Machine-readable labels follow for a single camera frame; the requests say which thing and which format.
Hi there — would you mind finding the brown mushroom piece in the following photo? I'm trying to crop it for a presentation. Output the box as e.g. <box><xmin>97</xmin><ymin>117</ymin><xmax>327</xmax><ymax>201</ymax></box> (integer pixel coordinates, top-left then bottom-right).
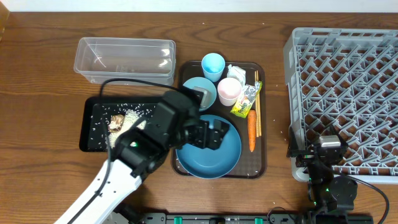
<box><xmin>108</xmin><ymin>114</ymin><xmax>124</xmax><ymax>133</ymax></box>

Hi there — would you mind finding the grey dishwasher rack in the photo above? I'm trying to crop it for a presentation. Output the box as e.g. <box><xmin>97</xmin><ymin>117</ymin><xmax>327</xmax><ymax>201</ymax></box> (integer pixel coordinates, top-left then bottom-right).
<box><xmin>283</xmin><ymin>27</ymin><xmax>397</xmax><ymax>184</ymax></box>

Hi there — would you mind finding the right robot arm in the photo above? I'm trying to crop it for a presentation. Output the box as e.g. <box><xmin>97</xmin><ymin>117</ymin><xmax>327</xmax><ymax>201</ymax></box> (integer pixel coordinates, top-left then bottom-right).
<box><xmin>287</xmin><ymin>126</ymin><xmax>358</xmax><ymax>223</ymax></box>

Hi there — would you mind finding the pink cup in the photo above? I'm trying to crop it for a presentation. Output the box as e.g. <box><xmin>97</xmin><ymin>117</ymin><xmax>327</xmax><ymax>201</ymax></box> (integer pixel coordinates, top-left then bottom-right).
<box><xmin>217</xmin><ymin>78</ymin><xmax>242</xmax><ymax>106</ymax></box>

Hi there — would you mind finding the light blue bowl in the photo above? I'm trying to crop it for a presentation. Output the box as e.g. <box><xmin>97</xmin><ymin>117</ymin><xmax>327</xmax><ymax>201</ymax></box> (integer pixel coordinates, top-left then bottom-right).
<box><xmin>183</xmin><ymin>77</ymin><xmax>217</xmax><ymax>111</ymax></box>

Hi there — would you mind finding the brown serving tray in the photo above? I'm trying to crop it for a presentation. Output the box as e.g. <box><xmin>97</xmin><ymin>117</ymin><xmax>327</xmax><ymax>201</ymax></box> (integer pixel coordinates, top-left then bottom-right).
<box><xmin>171</xmin><ymin>60</ymin><xmax>267</xmax><ymax>180</ymax></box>

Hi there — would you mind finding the yellow green snack wrapper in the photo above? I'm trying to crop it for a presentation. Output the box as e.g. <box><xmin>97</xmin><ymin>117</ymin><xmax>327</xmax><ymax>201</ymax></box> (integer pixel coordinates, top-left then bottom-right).
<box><xmin>230</xmin><ymin>81</ymin><xmax>262</xmax><ymax>118</ymax></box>

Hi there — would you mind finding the spilled rice pile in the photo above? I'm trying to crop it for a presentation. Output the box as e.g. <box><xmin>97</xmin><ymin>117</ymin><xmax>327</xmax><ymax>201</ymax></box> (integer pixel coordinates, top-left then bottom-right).
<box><xmin>91</xmin><ymin>102</ymin><xmax>158</xmax><ymax>149</ymax></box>

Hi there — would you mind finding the black waste tray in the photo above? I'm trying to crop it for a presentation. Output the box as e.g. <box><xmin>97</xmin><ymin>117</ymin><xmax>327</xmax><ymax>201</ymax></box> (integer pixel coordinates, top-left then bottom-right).
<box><xmin>79</xmin><ymin>96</ymin><xmax>161</xmax><ymax>152</ymax></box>

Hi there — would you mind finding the dark blue plate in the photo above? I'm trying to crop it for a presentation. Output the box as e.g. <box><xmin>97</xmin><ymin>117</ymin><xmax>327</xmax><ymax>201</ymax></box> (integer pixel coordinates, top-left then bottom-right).
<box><xmin>175</xmin><ymin>114</ymin><xmax>242</xmax><ymax>179</ymax></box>

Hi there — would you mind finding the light blue cup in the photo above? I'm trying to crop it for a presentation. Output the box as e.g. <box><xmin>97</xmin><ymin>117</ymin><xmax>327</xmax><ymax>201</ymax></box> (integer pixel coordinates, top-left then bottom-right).
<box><xmin>201</xmin><ymin>53</ymin><xmax>225</xmax><ymax>82</ymax></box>

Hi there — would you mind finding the clear plastic bin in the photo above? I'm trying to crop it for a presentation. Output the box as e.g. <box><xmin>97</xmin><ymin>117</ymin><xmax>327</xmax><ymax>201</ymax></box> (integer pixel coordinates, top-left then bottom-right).
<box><xmin>73</xmin><ymin>37</ymin><xmax>176</xmax><ymax>85</ymax></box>

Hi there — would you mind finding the crumpled white tissue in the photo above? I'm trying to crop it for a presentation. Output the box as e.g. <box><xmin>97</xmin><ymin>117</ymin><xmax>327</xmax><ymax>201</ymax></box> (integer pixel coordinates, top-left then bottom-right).
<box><xmin>227</xmin><ymin>65</ymin><xmax>246</xmax><ymax>86</ymax></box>

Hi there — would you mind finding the orange carrot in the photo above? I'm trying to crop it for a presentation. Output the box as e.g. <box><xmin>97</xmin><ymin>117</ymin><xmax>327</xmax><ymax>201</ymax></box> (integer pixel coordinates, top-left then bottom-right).
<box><xmin>247</xmin><ymin>110</ymin><xmax>257</xmax><ymax>152</ymax></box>

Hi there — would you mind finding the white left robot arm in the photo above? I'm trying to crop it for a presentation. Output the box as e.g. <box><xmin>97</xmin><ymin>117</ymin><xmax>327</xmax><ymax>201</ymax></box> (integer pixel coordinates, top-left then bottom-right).
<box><xmin>57</xmin><ymin>91</ymin><xmax>230</xmax><ymax>223</ymax></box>

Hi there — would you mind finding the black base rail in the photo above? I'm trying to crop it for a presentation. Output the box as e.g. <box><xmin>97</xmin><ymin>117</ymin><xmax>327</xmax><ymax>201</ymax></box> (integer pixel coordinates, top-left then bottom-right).
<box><xmin>103</xmin><ymin>204</ymin><xmax>374</xmax><ymax>224</ymax></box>

